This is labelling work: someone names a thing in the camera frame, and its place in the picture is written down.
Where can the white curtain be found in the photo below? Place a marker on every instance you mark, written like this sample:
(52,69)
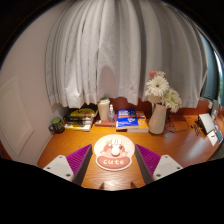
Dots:
(116,50)

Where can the white paper card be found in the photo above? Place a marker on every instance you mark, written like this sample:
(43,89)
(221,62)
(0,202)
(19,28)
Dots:
(212,138)

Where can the thin red-brown book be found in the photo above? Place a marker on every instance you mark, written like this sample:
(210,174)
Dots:
(103,123)

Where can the small clear spray bottle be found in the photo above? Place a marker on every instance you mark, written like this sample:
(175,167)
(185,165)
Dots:
(111,115)

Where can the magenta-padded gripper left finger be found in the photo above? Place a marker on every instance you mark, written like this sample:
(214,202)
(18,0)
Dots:
(61,166)

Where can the yellow black book stack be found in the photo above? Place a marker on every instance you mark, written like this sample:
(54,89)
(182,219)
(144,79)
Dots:
(80,118)

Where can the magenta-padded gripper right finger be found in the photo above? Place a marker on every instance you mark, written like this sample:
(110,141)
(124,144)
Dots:
(166,165)

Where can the black pen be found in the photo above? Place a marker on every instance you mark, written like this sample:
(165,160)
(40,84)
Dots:
(196,130)

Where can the white tumbler cup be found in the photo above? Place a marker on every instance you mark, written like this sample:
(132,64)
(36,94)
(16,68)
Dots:
(103,110)

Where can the white ceramic vase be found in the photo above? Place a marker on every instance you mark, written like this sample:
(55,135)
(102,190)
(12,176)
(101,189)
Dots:
(157,120)

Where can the white flower bouquet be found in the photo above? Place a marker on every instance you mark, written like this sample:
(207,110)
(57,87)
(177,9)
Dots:
(157,86)

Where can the white slanted device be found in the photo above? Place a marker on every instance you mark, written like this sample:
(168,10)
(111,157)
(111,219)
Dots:
(206,122)

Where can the white pink cartoon mouse pad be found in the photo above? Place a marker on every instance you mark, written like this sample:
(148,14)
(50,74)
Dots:
(113,162)

